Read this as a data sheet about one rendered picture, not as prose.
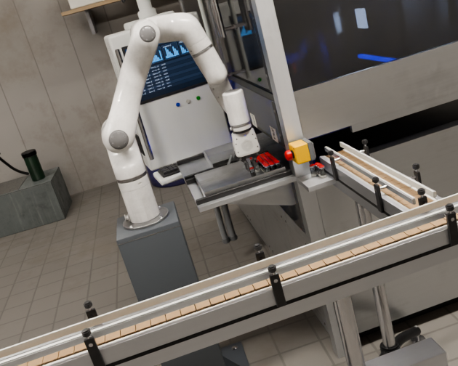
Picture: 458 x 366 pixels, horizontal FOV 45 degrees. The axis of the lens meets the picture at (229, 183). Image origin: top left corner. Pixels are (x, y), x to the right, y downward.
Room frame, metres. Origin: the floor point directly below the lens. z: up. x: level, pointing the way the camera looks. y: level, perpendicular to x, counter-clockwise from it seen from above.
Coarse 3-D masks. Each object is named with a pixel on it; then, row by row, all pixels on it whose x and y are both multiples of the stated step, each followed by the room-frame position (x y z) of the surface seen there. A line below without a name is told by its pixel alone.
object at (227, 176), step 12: (216, 168) 2.34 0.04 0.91; (228, 168) 2.35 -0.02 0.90; (240, 168) 2.35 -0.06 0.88; (204, 180) 2.32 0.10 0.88; (216, 180) 2.28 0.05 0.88; (228, 180) 2.24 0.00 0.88; (240, 180) 2.20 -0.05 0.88; (252, 180) 2.10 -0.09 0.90; (204, 192) 2.08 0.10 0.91; (216, 192) 2.08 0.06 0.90
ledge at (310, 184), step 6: (300, 180) 2.01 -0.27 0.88; (306, 180) 2.00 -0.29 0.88; (312, 180) 1.98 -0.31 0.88; (318, 180) 1.96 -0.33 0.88; (324, 180) 1.95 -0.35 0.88; (330, 180) 1.93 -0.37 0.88; (306, 186) 1.94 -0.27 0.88; (312, 186) 1.93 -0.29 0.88; (318, 186) 1.93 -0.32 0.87; (324, 186) 1.93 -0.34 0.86
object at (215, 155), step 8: (264, 136) 2.72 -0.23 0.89; (232, 144) 2.70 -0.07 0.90; (264, 144) 2.62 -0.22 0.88; (272, 144) 2.59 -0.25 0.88; (208, 152) 2.68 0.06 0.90; (216, 152) 2.69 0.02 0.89; (224, 152) 2.66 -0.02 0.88; (232, 152) 2.63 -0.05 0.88; (208, 160) 2.57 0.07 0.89; (216, 160) 2.57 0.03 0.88; (224, 160) 2.43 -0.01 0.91; (232, 160) 2.44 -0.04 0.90
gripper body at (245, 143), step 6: (234, 132) 2.17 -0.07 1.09; (240, 132) 2.14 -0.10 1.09; (246, 132) 2.16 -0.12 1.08; (252, 132) 2.16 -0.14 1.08; (234, 138) 2.15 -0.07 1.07; (240, 138) 2.15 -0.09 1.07; (246, 138) 2.15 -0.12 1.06; (252, 138) 2.16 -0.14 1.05; (234, 144) 2.15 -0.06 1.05; (240, 144) 2.15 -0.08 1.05; (246, 144) 2.15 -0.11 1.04; (252, 144) 2.16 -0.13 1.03; (258, 144) 2.16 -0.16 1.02; (234, 150) 2.18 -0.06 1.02; (240, 150) 2.15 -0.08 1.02; (246, 150) 2.15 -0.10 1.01; (252, 150) 2.15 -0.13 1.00; (258, 150) 2.16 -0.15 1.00; (240, 156) 2.15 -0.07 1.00
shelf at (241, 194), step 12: (276, 156) 2.39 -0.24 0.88; (180, 168) 2.61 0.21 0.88; (192, 168) 2.55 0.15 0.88; (204, 168) 2.50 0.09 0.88; (288, 168) 2.18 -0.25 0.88; (276, 180) 2.09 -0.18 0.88; (288, 180) 2.07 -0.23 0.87; (192, 192) 2.22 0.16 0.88; (240, 192) 2.06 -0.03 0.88; (252, 192) 2.05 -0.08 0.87; (204, 204) 2.04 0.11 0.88; (216, 204) 2.03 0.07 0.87
